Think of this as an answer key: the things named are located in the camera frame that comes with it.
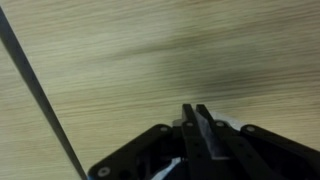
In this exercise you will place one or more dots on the small clear plastic bag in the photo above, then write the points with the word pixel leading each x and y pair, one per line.
pixel 211 139

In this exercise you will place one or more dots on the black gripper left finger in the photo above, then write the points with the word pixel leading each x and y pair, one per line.
pixel 182 147

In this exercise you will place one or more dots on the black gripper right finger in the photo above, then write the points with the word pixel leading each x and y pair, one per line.
pixel 264 155

